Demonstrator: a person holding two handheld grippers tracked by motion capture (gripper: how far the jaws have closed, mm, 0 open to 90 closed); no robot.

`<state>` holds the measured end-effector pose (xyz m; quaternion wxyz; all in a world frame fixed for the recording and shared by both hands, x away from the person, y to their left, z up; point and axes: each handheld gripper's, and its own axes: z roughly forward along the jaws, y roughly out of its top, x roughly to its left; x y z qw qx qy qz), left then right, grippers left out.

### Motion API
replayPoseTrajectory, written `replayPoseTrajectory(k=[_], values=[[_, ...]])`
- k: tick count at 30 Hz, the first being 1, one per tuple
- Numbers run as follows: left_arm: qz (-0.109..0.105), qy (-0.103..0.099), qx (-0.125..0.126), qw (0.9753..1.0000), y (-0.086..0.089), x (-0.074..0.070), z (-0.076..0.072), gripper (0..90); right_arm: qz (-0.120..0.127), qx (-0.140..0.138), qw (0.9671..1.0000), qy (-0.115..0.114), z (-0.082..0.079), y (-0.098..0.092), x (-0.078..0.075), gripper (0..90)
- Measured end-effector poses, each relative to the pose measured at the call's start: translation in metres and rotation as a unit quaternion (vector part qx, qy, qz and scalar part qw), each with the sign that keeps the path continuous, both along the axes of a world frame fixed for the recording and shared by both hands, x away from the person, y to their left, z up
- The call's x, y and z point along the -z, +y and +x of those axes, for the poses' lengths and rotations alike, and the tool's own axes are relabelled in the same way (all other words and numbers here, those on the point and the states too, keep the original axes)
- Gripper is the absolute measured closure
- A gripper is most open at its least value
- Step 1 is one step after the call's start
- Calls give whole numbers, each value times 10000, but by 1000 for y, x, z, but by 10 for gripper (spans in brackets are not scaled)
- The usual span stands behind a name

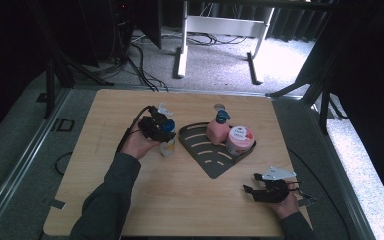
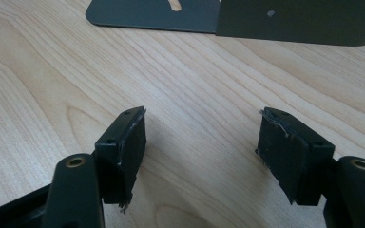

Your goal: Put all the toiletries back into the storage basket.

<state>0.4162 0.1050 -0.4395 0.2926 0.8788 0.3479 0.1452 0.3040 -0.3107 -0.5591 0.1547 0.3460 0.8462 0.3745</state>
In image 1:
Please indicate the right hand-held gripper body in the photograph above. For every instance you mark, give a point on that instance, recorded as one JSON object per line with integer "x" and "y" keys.
{"x": 275, "y": 191}

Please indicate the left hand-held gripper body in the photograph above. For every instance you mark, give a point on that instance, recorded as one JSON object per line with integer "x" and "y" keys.
{"x": 151, "y": 128}

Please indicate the white bottle blue cap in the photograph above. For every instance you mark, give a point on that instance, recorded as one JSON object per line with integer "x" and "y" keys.
{"x": 168, "y": 148}

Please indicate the pink jar white lid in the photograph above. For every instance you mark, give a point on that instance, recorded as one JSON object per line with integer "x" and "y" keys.
{"x": 240, "y": 140}

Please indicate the black slotted corner tray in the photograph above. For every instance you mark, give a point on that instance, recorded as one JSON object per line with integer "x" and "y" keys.
{"x": 210, "y": 156}

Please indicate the pink pump bottle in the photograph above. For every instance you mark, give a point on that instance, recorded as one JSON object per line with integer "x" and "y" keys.
{"x": 217, "y": 131}

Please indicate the person's right hand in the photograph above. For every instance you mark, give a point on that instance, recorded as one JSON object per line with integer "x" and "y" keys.
{"x": 285, "y": 205}

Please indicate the person's left hand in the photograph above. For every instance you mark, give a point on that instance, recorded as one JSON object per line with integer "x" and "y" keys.
{"x": 138, "y": 145}

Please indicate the grey table grommet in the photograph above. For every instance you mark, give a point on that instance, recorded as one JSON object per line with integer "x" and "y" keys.
{"x": 218, "y": 106}

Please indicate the dark computer tower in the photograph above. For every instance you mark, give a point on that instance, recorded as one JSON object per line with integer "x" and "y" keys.
{"x": 110, "y": 30}

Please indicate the black metal stand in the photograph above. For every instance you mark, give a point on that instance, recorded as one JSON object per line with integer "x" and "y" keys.
{"x": 56, "y": 63}
{"x": 316, "y": 83}

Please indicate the grey tape strip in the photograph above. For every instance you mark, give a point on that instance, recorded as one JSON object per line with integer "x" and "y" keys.
{"x": 56, "y": 203}

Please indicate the dark curtain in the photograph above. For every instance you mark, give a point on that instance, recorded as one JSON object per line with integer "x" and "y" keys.
{"x": 296, "y": 23}

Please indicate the black rectangular bracket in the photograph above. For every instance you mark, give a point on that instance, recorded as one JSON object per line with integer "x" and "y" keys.
{"x": 65, "y": 125}

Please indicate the white desk frame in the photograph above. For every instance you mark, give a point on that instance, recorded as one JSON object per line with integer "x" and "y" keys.
{"x": 223, "y": 26}

